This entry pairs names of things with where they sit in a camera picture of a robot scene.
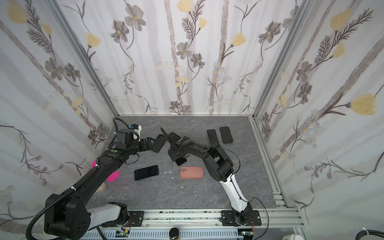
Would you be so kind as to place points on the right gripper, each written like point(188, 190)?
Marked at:
point(174, 145)

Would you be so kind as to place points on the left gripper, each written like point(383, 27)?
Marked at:
point(149, 146)

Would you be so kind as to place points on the pink phone case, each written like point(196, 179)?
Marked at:
point(191, 172)

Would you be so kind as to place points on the black phone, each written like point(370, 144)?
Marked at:
point(180, 161)
point(212, 137)

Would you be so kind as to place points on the black phone case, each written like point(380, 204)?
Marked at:
point(226, 134)
point(159, 143)

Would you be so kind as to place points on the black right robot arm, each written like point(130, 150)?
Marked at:
point(219, 166)

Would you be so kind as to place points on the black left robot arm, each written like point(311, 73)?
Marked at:
point(67, 216)

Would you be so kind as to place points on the blue-edged phone left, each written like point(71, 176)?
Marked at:
point(147, 172)

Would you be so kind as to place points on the magenta plastic goblet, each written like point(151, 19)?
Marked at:
point(112, 177)

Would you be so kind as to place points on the black round knob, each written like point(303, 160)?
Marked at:
point(174, 234)

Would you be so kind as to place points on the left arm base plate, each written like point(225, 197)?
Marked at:
point(132, 218)

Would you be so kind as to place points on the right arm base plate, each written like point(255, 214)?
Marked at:
point(230, 218)

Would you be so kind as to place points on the aluminium mounting rail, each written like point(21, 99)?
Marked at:
point(194, 218)

